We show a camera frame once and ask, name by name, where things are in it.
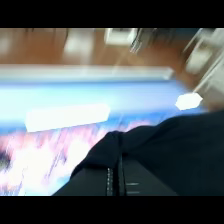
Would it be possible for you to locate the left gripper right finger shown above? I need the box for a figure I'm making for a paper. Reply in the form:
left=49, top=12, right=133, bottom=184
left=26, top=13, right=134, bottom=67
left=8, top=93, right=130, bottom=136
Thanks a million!
left=121, top=158, right=178, bottom=197

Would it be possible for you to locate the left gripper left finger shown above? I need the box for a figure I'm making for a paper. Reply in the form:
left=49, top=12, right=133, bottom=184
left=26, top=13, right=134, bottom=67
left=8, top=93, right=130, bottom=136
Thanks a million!
left=53, top=166, right=117, bottom=197

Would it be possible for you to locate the black garment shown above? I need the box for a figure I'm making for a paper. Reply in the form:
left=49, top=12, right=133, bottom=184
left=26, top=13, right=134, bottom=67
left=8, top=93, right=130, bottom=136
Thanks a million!
left=71, top=109, right=224, bottom=197

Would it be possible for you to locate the silver frame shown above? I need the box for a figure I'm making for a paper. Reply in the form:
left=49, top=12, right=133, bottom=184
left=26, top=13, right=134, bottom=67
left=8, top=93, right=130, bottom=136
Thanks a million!
left=0, top=64, right=175, bottom=83

